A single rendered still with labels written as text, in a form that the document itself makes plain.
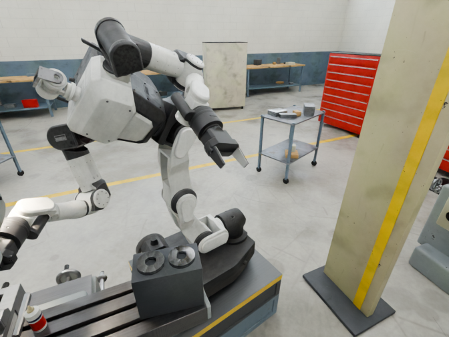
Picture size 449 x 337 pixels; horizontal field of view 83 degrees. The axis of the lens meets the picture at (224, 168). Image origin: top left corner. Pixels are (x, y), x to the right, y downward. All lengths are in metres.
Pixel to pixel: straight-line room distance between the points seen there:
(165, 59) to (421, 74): 1.15
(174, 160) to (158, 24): 7.32
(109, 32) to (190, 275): 0.80
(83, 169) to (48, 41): 7.17
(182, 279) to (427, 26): 1.45
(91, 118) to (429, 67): 1.43
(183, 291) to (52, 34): 7.70
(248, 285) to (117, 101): 1.28
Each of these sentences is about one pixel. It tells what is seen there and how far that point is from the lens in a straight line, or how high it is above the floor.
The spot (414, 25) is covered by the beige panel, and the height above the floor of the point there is 1.80.
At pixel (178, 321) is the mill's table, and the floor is 0.90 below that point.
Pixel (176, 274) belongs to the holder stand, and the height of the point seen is 1.09.
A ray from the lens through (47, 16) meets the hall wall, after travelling 8.22.
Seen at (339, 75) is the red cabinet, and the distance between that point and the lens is 5.64.
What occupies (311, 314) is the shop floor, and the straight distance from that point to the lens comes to 2.17.
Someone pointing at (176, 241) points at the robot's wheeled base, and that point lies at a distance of 1.74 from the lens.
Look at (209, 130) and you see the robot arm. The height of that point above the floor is 1.52.
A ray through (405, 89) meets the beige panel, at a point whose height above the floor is 1.53.
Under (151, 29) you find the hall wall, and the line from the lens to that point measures 8.28.
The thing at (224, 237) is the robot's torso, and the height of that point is 0.69.
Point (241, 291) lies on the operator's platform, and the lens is 1.69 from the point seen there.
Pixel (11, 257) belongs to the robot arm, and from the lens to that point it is 0.90.
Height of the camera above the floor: 1.76
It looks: 28 degrees down
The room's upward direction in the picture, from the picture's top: straight up
